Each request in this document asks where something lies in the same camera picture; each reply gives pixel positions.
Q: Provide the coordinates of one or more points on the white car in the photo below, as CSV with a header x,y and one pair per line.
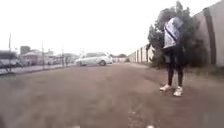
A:
x,y
94,59

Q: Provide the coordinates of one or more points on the brown dirt road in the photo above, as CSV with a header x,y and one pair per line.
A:
x,y
100,96

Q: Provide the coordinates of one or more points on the person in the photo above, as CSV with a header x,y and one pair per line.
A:
x,y
172,50

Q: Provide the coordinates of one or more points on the pole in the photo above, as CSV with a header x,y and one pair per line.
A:
x,y
9,43
42,55

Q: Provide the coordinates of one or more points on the robot's own part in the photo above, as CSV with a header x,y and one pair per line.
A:
x,y
150,126

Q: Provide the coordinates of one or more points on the low buildings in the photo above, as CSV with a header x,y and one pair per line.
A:
x,y
36,57

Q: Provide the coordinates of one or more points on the green tree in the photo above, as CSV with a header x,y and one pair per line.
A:
x,y
190,43

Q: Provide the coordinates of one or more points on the pale wall with dark pillars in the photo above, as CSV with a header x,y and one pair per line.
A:
x,y
213,33

